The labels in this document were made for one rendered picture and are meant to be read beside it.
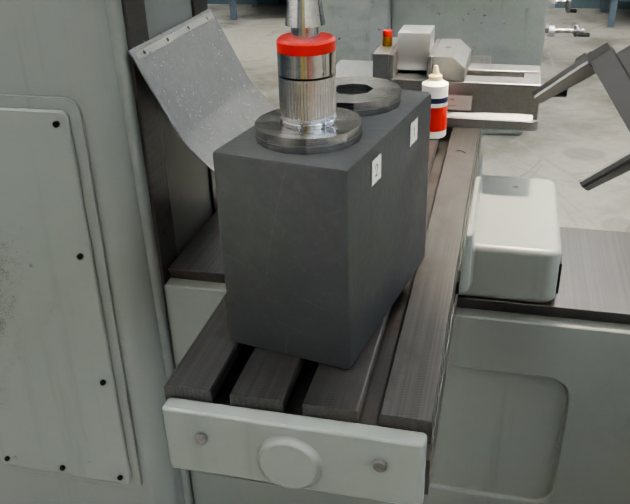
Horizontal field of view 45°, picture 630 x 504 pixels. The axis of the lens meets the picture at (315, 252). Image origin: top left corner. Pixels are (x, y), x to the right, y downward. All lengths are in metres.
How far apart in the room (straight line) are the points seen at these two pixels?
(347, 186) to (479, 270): 0.58
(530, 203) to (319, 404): 0.71
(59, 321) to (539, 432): 0.80
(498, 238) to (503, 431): 0.34
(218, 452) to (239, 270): 0.16
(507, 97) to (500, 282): 0.30
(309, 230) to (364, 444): 0.18
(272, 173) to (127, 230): 0.62
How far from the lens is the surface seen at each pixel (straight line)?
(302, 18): 0.60
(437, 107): 1.18
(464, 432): 1.30
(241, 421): 0.64
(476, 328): 1.17
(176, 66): 1.21
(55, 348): 1.36
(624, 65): 0.79
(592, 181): 0.78
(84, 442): 1.46
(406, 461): 0.62
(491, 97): 1.24
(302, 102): 0.61
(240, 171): 0.61
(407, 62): 1.27
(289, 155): 0.60
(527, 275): 1.13
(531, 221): 1.20
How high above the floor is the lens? 1.37
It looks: 28 degrees down
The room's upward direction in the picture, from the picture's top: 2 degrees counter-clockwise
